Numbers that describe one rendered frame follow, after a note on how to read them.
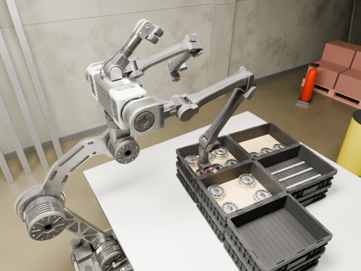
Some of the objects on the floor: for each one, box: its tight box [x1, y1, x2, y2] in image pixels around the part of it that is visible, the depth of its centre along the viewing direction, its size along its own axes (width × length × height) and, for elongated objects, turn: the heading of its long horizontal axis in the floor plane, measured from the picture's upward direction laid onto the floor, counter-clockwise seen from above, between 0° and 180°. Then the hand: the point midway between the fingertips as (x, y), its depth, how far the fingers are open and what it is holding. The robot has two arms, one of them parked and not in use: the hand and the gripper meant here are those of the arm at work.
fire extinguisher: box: [297, 63, 320, 106], centre depth 414 cm, size 26×26×61 cm
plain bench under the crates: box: [83, 111, 361, 271], centre depth 194 cm, size 160×160×70 cm
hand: (203, 172), depth 168 cm, fingers open, 6 cm apart
